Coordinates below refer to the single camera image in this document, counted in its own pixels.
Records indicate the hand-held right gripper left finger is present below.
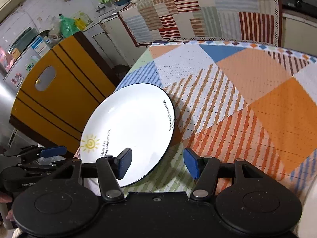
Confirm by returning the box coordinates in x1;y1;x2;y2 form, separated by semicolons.
53;148;132;202

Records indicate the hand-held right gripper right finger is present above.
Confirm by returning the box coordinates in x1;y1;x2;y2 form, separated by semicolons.
184;147;265;201

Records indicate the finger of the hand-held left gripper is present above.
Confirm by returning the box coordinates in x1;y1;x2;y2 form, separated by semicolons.
4;145;67;163
16;160;59;172

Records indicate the white sun print plate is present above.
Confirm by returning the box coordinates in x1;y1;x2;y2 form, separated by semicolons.
80;83;176;188

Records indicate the person's left hand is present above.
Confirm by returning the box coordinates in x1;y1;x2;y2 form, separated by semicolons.
0;193;15;222

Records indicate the brown wooden chair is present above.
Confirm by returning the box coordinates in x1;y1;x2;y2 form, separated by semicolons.
9;31;122;155

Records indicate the checked patterned tablecloth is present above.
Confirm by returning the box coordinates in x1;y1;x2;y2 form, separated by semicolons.
74;40;317;204

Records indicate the silver fridge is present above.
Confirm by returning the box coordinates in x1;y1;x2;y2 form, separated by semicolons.
0;30;52;152

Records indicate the blue white box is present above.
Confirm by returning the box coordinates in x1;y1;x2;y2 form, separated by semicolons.
31;36;47;55

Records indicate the striped counter cloth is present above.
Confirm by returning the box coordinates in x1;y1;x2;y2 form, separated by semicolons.
117;0;281;47

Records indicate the white base cabinet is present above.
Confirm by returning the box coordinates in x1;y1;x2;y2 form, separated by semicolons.
282;11;317;48

